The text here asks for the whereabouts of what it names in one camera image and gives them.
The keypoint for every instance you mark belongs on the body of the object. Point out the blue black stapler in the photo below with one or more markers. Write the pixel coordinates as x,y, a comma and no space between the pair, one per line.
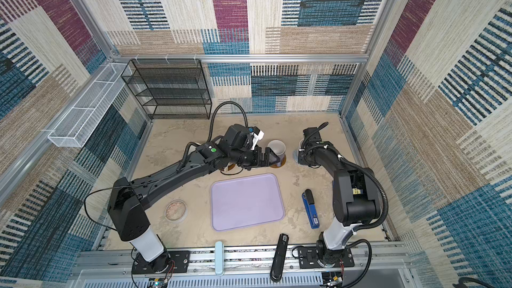
309,203

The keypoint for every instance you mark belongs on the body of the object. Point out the white wire mesh basket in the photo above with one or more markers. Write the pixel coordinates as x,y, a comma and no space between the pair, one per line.
79,123

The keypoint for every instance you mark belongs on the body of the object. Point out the lavender plastic tray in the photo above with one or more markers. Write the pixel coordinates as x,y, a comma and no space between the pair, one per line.
246,202

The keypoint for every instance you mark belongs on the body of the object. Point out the light blue plastic bar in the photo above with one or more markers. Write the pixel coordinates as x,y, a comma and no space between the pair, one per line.
219,258

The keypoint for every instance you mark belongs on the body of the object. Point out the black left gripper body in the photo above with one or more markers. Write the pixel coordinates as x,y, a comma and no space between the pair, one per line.
250,160

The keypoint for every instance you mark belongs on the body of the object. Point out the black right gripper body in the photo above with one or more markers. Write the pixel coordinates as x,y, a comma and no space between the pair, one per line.
303,156

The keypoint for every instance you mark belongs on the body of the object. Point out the black wire shelf rack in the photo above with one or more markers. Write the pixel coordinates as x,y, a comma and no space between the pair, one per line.
169,88

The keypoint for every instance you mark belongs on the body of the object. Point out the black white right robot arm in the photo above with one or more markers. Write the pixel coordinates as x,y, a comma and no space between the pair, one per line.
359,201

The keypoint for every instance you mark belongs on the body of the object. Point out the light brown wooden coaster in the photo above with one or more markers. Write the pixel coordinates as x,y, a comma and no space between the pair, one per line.
280,163

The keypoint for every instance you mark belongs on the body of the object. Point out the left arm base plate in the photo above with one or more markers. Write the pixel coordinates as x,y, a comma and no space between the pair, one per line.
167,263

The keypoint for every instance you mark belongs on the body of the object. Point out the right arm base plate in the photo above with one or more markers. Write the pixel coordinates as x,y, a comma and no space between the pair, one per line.
309,259

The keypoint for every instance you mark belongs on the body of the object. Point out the blue-grey woven round coaster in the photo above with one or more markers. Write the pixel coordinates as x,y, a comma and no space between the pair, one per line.
296,155

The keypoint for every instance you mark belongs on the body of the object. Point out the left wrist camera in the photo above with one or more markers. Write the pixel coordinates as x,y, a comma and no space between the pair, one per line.
243,138

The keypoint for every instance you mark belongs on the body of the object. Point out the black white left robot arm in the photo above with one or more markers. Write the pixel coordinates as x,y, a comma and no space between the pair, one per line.
130,199

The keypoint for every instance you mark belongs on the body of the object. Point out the clear glass petri dish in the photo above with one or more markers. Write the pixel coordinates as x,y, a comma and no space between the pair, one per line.
176,211

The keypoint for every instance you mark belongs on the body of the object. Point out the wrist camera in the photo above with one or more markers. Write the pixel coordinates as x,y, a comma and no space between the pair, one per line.
309,133
243,138

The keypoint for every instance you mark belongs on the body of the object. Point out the white mug lavender handle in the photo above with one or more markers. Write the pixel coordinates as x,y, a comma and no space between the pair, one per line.
278,147

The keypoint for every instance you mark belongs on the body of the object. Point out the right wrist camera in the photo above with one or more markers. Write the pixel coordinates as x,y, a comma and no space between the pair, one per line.
309,133

